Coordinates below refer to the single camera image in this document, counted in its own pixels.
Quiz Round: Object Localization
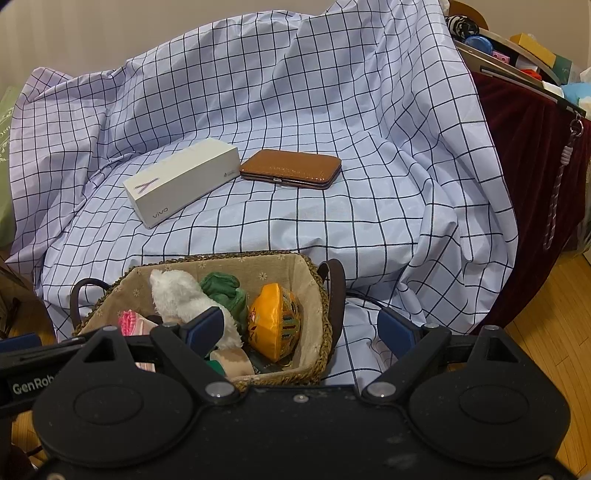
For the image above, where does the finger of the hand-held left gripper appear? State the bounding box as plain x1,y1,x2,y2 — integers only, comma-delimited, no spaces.
0,333,40,354

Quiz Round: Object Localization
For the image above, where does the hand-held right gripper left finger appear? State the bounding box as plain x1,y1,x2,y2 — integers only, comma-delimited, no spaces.
76,305,245,404

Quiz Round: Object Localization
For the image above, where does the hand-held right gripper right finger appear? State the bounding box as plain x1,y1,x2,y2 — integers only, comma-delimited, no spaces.
362,306,525,402

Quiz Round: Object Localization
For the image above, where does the white plush toy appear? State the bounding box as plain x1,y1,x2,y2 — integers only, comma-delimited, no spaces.
148,268,245,352

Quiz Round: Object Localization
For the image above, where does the beige tape roll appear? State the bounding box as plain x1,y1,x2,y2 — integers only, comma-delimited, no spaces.
205,347,254,380

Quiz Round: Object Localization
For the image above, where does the green cloth toy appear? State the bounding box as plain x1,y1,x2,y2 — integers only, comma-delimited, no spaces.
199,272,250,335

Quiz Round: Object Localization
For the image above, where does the orange drawstring pouch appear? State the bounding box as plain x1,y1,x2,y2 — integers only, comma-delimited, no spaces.
247,283,302,361

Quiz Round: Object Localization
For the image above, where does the pink lace cloth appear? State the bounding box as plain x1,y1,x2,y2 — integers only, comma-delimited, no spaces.
117,310,160,337

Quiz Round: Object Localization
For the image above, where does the woven basket with fabric lining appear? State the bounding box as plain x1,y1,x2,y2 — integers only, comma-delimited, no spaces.
69,250,347,393

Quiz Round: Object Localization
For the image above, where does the white cardboard box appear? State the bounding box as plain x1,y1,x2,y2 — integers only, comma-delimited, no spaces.
122,137,241,229

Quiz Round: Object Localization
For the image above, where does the brown leather wallet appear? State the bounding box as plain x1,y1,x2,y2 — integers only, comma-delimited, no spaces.
239,149,343,190

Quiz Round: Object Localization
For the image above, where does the green pillow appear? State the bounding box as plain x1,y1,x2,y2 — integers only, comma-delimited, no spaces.
0,85,28,252

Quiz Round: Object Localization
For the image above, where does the dark red velvet cloth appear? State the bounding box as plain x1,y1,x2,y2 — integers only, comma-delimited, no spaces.
471,69,591,337

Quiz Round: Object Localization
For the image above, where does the checked white bed sheet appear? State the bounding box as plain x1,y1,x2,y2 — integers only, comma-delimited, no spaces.
4,0,520,386

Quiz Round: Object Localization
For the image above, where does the blue ball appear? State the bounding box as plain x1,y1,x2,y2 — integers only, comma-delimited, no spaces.
464,34,495,54

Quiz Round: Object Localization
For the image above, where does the green box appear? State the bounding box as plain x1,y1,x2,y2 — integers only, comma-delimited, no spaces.
551,55,573,86

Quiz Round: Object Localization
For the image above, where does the zebra striped item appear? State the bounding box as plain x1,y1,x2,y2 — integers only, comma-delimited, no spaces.
445,14,481,40

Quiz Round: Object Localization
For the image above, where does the yellow box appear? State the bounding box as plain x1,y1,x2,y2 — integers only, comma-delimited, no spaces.
510,33,557,68

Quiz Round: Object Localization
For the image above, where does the black cable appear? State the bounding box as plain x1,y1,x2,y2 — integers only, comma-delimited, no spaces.
344,290,384,310

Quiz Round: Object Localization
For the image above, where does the braided keychain rope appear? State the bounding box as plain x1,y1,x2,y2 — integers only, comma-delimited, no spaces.
542,113,585,252

